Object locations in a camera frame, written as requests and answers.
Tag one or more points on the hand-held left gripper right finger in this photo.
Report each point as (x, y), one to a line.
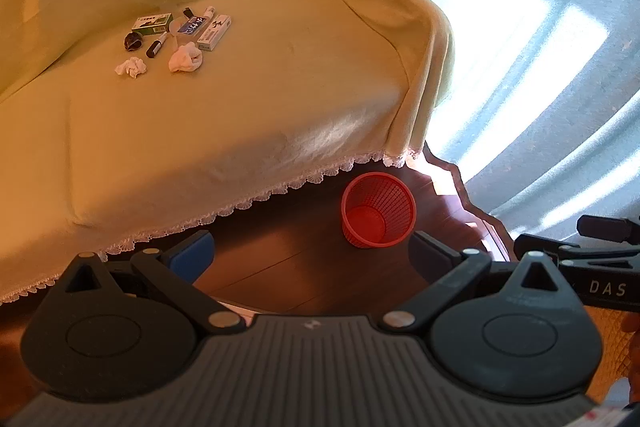
(430, 254)

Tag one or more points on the dark wooden carved furniture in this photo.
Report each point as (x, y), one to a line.
(480, 227)

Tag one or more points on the dark brown round object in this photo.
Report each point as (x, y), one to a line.
(133, 42)

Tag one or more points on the person's right hand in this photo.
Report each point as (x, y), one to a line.
(632, 323)

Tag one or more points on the woven yellow mat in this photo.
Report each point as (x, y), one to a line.
(617, 347)

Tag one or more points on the small white tissue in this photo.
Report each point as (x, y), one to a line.
(131, 67)

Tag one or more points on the light blue sheer curtain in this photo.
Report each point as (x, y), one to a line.
(525, 57)

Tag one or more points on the large white tissue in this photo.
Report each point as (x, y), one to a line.
(185, 58)

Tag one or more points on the red mesh basket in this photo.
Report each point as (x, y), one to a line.
(367, 223)

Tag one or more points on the dark red bottle cap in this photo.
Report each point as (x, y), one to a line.
(156, 47)

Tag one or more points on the sofa with yellow cover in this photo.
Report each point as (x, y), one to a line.
(225, 132)

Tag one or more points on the clear plastic cup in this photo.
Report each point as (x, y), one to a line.
(175, 30)

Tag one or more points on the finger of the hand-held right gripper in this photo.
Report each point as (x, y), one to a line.
(537, 245)
(605, 228)

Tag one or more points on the green box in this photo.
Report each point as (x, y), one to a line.
(152, 23)

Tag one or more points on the long white box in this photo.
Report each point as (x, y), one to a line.
(215, 32)

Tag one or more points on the small white bottle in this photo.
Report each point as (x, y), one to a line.
(209, 11)

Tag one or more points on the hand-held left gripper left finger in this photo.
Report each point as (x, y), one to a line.
(192, 257)

